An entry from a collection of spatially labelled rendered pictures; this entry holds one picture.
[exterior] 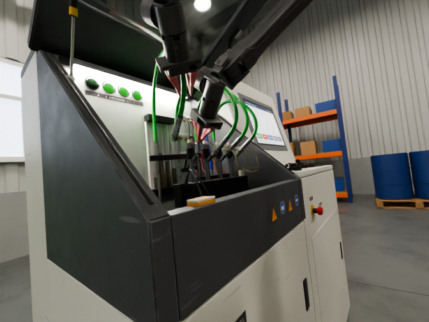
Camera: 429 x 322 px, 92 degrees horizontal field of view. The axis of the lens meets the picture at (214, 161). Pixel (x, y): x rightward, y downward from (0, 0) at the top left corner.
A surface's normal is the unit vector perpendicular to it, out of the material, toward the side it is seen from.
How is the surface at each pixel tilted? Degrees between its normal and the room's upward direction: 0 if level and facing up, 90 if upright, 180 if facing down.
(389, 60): 90
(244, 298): 90
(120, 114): 90
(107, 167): 90
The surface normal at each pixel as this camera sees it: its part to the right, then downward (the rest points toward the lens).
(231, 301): 0.77, -0.11
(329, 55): -0.56, 0.01
